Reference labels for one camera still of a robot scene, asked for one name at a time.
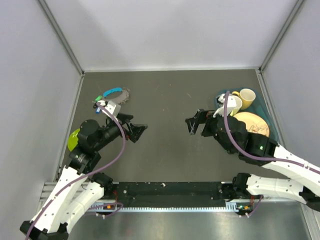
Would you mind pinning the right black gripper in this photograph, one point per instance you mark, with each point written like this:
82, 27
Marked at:
203, 117

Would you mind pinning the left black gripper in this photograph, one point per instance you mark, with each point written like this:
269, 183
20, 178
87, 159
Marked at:
136, 131

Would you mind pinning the metal key disc blue handle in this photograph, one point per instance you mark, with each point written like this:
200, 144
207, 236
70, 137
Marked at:
122, 98

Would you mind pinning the green key tag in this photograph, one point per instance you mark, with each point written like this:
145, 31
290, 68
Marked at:
98, 98

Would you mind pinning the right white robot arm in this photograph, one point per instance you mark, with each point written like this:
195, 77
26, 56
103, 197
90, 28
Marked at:
303, 178

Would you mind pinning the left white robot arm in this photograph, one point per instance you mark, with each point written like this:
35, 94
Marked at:
80, 185

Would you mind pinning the pale green mug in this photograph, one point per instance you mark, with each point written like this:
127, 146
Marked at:
239, 104

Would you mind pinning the yellow mug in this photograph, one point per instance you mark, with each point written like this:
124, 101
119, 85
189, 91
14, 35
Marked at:
247, 97

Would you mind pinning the lime green plate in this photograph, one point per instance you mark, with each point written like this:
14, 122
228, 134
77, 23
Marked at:
73, 140

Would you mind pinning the cream floral plate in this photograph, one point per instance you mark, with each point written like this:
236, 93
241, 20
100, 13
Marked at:
253, 123

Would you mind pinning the teal plastic bin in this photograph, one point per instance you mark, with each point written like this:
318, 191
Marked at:
259, 108

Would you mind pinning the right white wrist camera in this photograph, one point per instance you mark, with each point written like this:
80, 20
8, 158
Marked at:
230, 105

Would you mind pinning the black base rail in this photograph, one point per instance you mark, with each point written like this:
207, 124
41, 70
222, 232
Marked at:
174, 197

